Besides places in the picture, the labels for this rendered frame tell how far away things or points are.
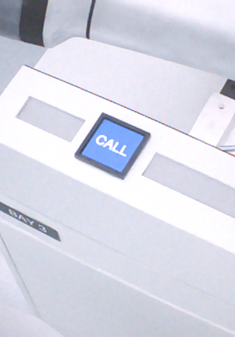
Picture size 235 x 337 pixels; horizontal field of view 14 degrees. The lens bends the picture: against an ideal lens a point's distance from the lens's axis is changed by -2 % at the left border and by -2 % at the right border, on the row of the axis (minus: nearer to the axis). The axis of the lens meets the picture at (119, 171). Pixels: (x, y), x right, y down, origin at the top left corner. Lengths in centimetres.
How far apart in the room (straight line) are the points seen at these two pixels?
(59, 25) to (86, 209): 52
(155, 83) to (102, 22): 67
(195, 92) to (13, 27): 66
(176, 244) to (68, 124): 16
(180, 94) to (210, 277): 27
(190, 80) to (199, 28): 67
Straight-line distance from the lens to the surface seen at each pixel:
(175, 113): 112
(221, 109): 102
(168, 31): 48
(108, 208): 95
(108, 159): 93
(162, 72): 115
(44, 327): 102
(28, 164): 96
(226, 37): 47
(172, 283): 105
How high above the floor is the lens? 177
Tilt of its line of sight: 61 degrees down
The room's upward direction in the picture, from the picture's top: 10 degrees counter-clockwise
